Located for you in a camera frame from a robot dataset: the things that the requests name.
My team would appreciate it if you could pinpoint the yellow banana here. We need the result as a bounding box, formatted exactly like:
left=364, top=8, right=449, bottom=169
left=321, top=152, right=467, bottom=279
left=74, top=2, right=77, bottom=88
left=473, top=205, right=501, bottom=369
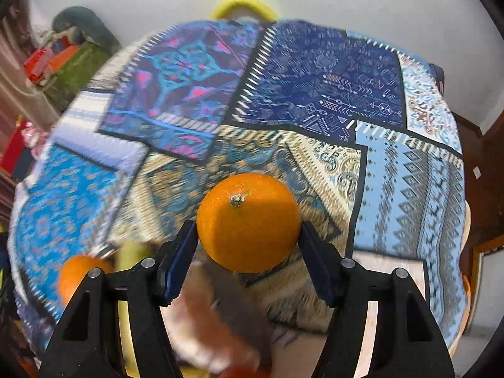
left=114, top=240, right=156, bottom=273

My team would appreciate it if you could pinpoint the plain orange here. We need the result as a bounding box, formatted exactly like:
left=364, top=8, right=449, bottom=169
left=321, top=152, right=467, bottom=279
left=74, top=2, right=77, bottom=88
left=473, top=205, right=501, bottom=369
left=196, top=173, right=302, bottom=274

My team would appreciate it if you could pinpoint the striped brown curtain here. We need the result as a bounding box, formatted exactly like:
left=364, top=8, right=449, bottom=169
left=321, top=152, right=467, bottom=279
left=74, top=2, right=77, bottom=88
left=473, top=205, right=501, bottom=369
left=0, top=4, right=60, bottom=127

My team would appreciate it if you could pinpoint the purple-grey plate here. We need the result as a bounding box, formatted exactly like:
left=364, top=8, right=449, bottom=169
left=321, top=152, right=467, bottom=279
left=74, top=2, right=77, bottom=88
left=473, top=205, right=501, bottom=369
left=165, top=262, right=275, bottom=375

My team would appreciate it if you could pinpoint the orange with sticker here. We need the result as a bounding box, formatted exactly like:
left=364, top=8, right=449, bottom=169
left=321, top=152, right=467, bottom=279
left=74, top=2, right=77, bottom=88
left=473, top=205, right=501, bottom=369
left=58, top=255, right=115, bottom=304

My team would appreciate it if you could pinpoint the red bag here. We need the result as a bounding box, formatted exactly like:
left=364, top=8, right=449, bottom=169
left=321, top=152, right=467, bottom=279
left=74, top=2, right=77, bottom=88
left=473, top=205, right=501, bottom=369
left=24, top=47, right=54, bottom=83

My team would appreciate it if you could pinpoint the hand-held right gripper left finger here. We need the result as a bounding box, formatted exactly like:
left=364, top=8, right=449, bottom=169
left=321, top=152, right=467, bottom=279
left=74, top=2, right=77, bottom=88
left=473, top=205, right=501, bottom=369
left=39, top=220, right=199, bottom=378

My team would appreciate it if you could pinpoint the dark green plush cushion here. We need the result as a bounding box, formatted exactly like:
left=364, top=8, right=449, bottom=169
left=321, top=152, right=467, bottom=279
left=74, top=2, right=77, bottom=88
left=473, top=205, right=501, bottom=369
left=53, top=6, right=121, bottom=54

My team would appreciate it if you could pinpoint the yellow chair back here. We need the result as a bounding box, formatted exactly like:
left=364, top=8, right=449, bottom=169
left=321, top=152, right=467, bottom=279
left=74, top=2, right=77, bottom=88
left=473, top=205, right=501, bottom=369
left=209, top=0, right=278, bottom=22

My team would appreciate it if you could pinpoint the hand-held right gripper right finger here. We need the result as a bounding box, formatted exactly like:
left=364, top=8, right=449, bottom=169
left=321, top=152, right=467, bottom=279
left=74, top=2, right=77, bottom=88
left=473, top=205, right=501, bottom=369
left=299, top=220, right=459, bottom=378

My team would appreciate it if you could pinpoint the pink toy rabbit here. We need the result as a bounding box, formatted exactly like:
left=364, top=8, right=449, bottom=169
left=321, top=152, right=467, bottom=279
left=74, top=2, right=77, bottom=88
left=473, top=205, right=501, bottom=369
left=21, top=122, right=52, bottom=155

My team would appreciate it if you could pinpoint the dark blue chair back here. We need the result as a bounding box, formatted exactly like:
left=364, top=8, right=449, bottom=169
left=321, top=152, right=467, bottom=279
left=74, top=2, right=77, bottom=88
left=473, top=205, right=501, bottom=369
left=428, top=63, right=448, bottom=96

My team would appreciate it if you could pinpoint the green storage box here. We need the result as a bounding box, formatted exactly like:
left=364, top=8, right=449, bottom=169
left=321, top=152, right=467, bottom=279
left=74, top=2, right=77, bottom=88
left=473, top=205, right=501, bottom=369
left=41, top=41, right=113, bottom=111

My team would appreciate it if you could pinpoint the blue patchwork tablecloth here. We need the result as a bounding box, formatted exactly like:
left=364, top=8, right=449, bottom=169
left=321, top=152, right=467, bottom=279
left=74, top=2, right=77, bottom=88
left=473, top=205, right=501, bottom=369
left=8, top=19, right=471, bottom=363

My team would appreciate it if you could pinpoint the red box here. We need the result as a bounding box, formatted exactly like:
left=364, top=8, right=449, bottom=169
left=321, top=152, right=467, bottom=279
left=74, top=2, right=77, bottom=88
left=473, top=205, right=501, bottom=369
left=0, top=116, right=34, bottom=182

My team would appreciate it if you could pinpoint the orange box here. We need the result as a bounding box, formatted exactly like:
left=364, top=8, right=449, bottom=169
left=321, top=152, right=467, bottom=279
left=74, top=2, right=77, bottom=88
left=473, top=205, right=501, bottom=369
left=49, top=45, right=81, bottom=73

